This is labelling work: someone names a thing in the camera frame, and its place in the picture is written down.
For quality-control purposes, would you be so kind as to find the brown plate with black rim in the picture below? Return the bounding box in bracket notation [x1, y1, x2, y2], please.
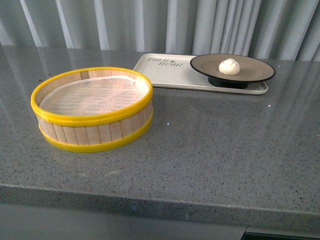
[190, 53, 276, 89]

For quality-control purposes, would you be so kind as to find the white steamed bun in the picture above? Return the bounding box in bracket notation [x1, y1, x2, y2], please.
[218, 58, 241, 76]

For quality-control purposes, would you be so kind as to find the white rectangular bear tray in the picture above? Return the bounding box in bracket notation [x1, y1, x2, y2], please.
[133, 53, 268, 95]

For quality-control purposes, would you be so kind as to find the yellow rimmed bamboo steamer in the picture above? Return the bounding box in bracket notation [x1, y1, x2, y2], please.
[30, 67, 154, 153]

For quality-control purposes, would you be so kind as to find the grey pleated curtain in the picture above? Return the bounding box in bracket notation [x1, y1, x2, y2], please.
[0, 0, 320, 62]

